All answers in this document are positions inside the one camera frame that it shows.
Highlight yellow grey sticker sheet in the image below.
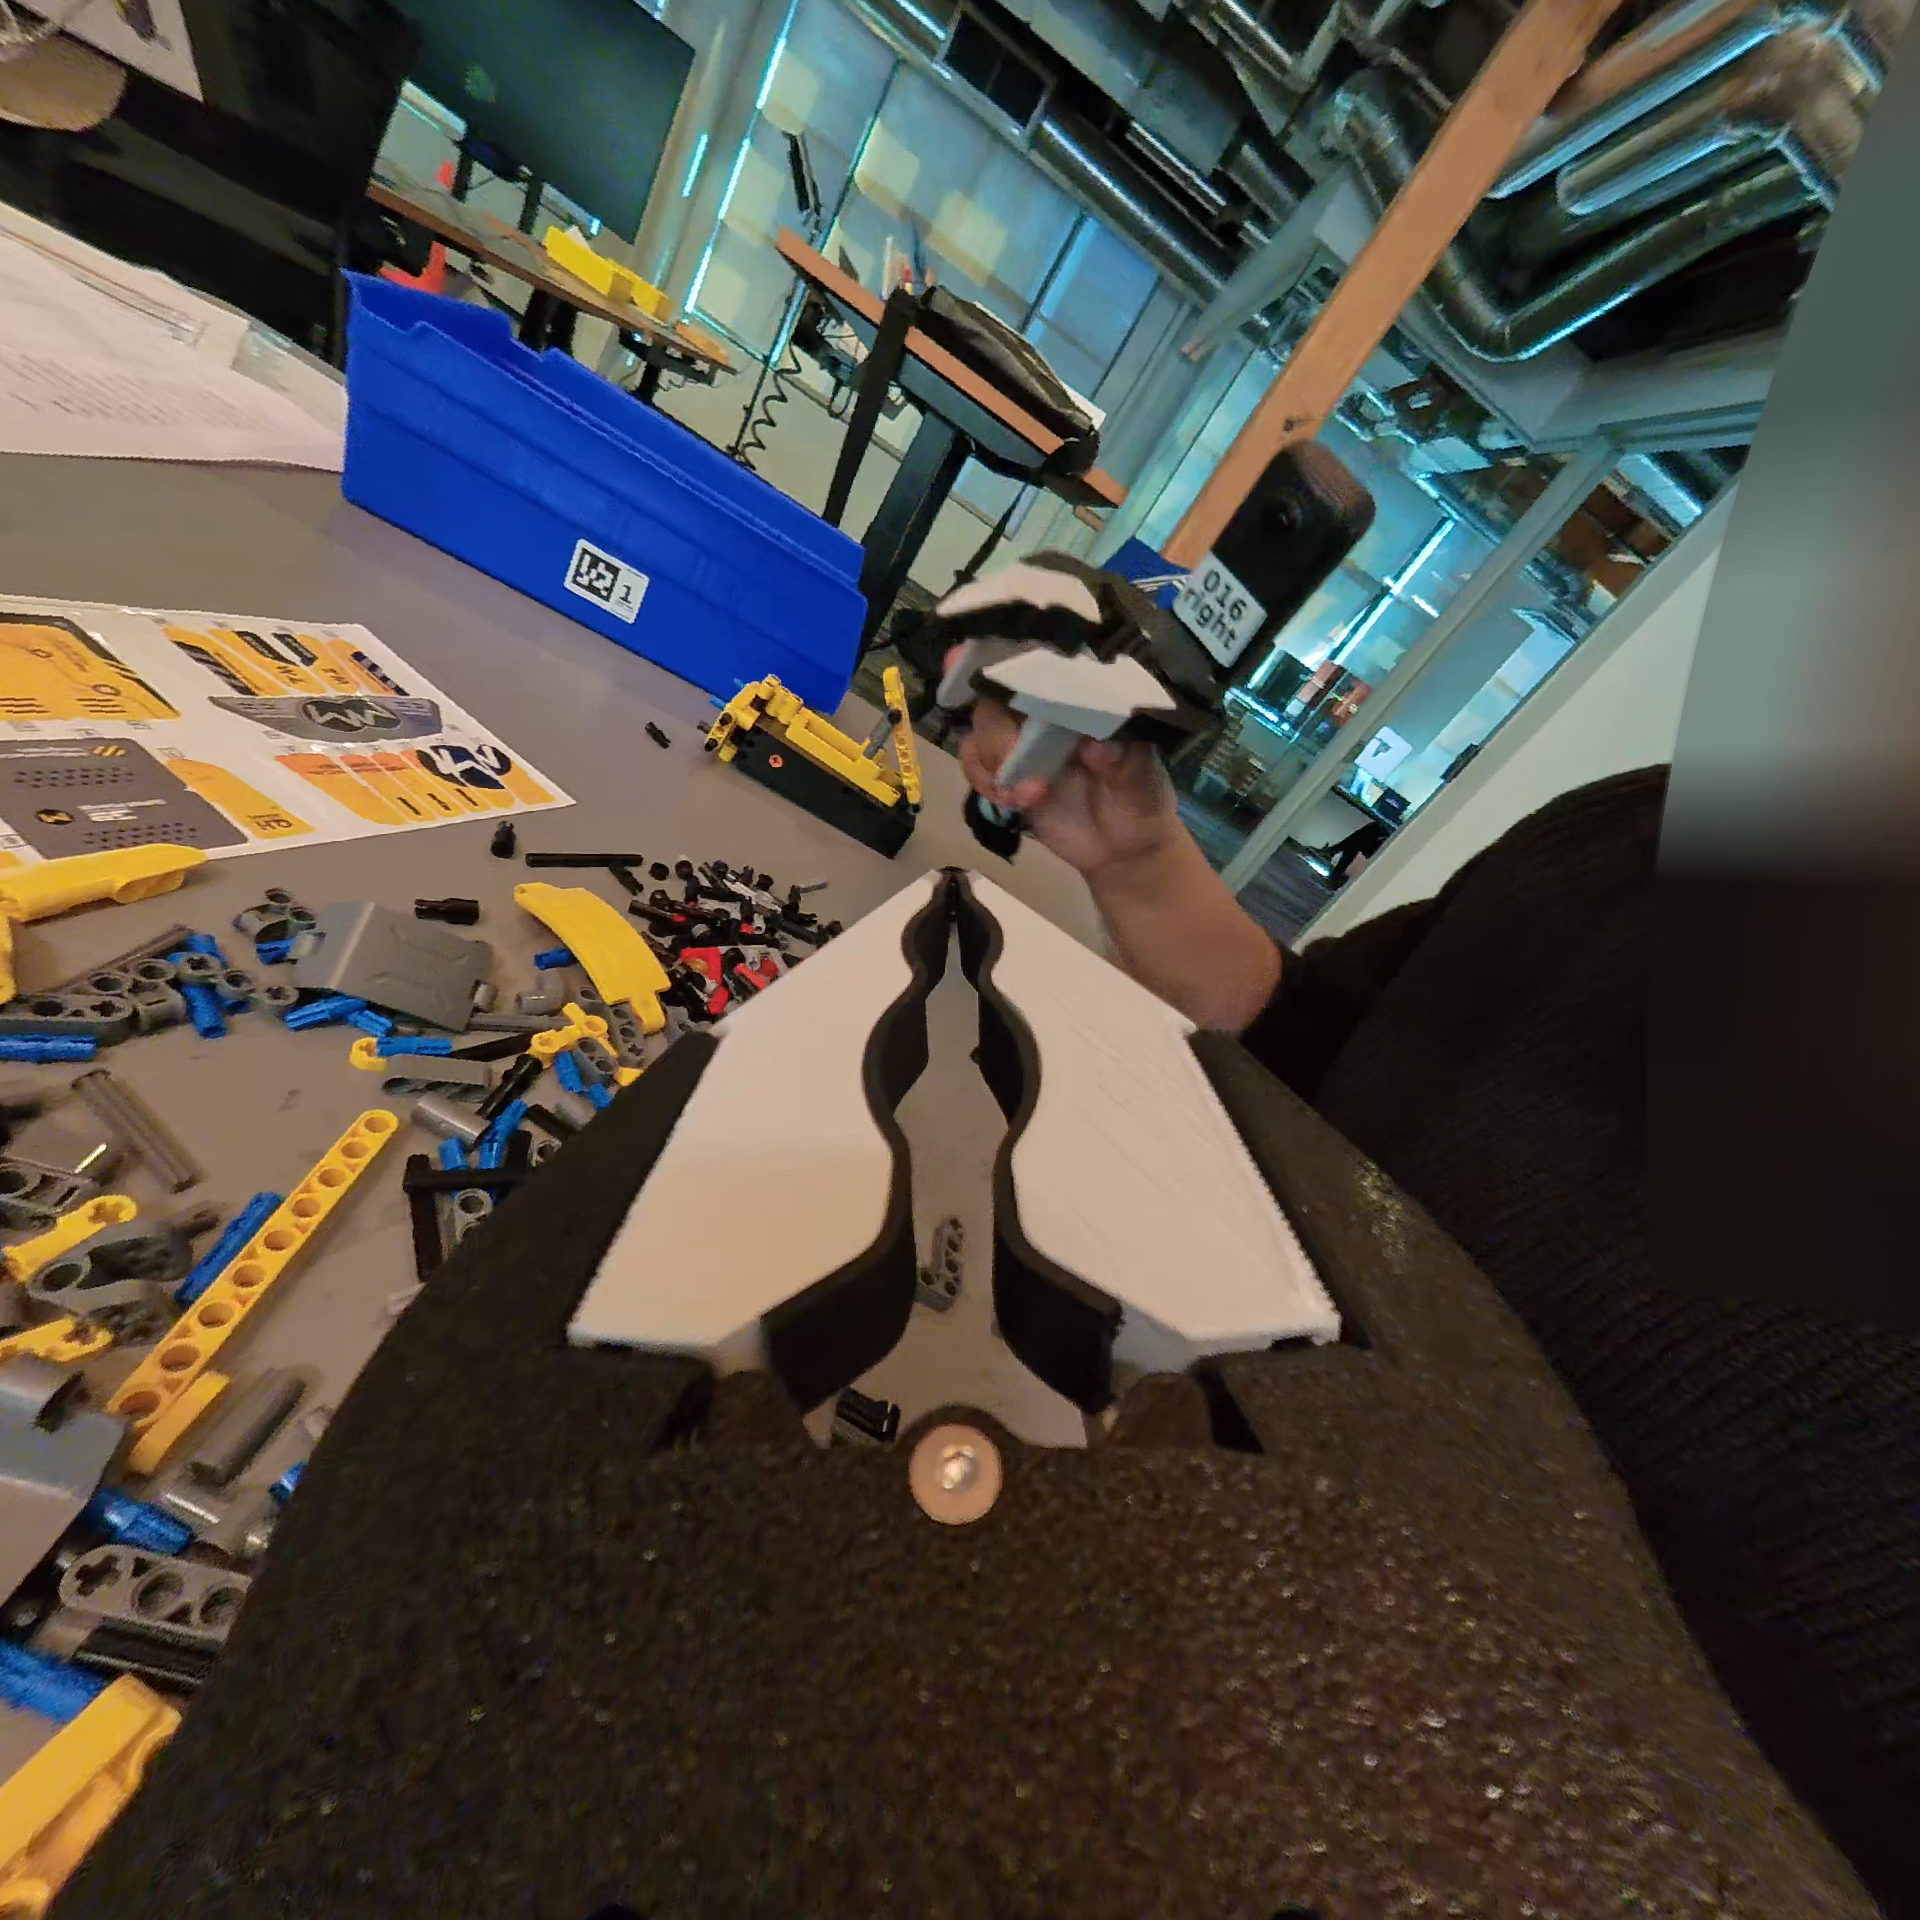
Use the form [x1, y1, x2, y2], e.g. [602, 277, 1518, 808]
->
[0, 594, 580, 865]

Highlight pile of small toy parts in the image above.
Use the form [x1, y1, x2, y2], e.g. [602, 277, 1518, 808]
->
[0, 847, 845, 1727]

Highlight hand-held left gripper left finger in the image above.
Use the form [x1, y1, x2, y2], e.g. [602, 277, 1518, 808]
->
[566, 869, 957, 1407]

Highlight black bag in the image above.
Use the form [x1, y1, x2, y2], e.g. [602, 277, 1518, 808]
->
[911, 280, 1106, 448]

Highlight blue plastic bin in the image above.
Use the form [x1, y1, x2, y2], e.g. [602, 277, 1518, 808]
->
[340, 266, 872, 714]

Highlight yellow cardboard box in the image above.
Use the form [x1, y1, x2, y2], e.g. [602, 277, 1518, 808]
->
[541, 224, 680, 320]

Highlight yellow black toy assembly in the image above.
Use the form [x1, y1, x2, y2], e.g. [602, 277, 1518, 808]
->
[700, 670, 925, 862]

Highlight grey flat panel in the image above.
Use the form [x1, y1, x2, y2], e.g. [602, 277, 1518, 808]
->
[290, 898, 499, 1030]

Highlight long yellow holed beam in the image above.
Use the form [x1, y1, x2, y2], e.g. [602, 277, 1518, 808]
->
[103, 1107, 399, 1480]

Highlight large yellow panel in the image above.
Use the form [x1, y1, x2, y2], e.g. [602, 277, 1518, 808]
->
[0, 1670, 184, 1920]

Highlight black computer monitor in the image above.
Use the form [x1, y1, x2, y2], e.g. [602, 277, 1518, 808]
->
[374, 0, 701, 245]

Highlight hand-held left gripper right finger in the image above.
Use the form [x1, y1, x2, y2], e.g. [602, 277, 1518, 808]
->
[957, 869, 1344, 1415]

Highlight long yellow curved panel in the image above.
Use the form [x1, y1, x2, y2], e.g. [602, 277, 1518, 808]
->
[0, 842, 210, 920]

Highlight large grey panel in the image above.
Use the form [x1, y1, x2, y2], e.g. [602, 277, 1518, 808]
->
[0, 1361, 130, 1594]

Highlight black frame desk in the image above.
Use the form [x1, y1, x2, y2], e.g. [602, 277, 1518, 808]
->
[771, 224, 1132, 632]

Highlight wooden top desk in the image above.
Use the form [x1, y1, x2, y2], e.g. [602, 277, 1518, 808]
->
[365, 176, 741, 399]

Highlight person's right forearm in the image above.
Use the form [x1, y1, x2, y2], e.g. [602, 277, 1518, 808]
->
[1094, 766, 1920, 1875]

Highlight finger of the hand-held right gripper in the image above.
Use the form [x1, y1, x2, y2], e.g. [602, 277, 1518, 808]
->
[935, 553, 1106, 642]
[972, 643, 1181, 746]

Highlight person's right hand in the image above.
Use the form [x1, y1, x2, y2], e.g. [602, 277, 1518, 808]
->
[957, 711, 1208, 881]

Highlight printed paper sheets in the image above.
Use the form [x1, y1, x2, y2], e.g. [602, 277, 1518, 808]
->
[0, 200, 351, 475]

